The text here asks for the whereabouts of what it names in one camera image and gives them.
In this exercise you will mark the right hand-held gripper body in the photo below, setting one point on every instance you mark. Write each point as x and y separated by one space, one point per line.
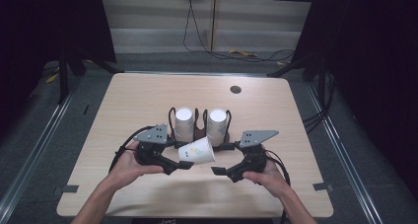
254 158

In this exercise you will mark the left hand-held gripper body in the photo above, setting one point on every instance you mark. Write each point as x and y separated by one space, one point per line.
151 148

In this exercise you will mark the single printed paper cup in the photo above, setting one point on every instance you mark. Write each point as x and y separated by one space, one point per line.
197 151

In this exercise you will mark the person's right hand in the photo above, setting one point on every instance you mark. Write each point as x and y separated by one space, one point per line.
271 179

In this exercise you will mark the person's left hand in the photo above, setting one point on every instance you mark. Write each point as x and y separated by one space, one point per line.
129 169

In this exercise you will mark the round dark table grommet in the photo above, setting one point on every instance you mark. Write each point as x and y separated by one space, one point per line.
235 89

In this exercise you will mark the grey tape strip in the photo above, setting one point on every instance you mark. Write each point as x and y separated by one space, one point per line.
69 188
322 186

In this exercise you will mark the yellow floor tape scrap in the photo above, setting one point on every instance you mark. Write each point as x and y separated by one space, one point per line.
52 78
243 53

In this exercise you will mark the black metal stand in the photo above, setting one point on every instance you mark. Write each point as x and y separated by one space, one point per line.
289 67
63 79

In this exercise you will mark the dark curtain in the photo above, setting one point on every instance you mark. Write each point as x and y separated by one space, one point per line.
371 69
39 26

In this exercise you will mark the metal floor rail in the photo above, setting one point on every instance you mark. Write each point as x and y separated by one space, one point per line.
341 151
36 145

